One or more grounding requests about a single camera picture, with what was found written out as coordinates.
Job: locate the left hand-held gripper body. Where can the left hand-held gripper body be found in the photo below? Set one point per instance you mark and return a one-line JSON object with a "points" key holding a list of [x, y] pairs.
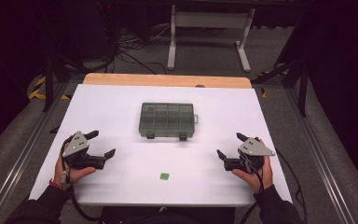
{"points": [[76, 146]]}

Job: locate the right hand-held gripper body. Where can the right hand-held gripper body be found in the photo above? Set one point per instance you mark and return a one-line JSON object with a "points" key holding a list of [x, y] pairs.
{"points": [[254, 148]]}

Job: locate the small green square piece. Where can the small green square piece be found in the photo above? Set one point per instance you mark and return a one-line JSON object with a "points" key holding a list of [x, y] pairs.
{"points": [[164, 176]]}

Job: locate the grey transparent compartment box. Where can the grey transparent compartment box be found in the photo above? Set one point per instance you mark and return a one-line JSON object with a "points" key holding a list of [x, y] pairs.
{"points": [[167, 119]]}

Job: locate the person's left hand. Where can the person's left hand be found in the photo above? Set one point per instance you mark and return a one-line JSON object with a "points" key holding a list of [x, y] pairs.
{"points": [[74, 174]]}

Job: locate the person's right hand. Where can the person's right hand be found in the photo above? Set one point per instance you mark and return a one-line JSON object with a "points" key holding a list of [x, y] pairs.
{"points": [[261, 180]]}

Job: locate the white table mat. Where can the white table mat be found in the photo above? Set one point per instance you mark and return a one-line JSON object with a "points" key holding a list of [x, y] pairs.
{"points": [[121, 109]]}

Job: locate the red wristband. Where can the red wristband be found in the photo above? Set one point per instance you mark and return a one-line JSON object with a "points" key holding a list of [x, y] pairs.
{"points": [[55, 184]]}

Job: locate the black stand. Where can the black stand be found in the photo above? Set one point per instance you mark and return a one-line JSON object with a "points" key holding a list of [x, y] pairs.
{"points": [[301, 84], [49, 84]]}

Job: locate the yellow black floor tape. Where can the yellow black floor tape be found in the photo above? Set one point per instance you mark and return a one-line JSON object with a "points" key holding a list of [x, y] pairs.
{"points": [[38, 84]]}

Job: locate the person's dark clothing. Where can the person's dark clothing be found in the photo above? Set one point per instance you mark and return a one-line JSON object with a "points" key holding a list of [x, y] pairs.
{"points": [[167, 216]]}

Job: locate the wooden table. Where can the wooden table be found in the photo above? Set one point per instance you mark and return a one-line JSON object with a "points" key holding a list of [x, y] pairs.
{"points": [[167, 80]]}

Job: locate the white metal stand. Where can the white metal stand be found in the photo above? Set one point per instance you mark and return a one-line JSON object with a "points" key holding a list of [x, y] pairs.
{"points": [[211, 19]]}

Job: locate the aluminium rail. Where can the aluminium rail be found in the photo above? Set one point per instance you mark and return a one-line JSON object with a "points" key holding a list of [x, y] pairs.
{"points": [[317, 155], [18, 168]]}

